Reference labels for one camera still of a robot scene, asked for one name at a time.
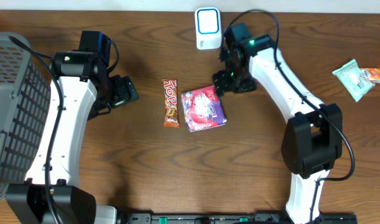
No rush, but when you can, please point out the purple red tissue pack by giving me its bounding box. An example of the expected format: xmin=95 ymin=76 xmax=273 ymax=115
xmin=181 ymin=85 xmax=227 ymax=132

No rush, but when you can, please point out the orange Top chocolate bar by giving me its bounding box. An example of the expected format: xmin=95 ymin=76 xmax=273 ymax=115
xmin=162 ymin=79 xmax=180 ymax=128

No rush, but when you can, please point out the green wet wipes pack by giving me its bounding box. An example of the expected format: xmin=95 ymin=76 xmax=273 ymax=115
xmin=332 ymin=59 xmax=374 ymax=102

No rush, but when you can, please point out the orange Kleenex tissue pack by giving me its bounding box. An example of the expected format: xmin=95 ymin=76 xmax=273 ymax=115
xmin=361 ymin=68 xmax=380 ymax=83

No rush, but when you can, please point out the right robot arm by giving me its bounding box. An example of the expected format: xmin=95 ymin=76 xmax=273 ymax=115
xmin=213 ymin=23 xmax=342 ymax=223

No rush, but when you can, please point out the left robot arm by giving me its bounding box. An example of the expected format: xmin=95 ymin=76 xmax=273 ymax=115
xmin=6 ymin=30 xmax=139 ymax=223

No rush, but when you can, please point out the grey plastic mesh basket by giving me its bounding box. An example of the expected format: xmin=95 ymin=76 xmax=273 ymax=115
xmin=0 ymin=32 xmax=50 ymax=200

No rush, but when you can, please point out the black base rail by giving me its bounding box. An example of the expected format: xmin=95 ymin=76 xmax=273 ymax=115
xmin=124 ymin=212 xmax=358 ymax=224

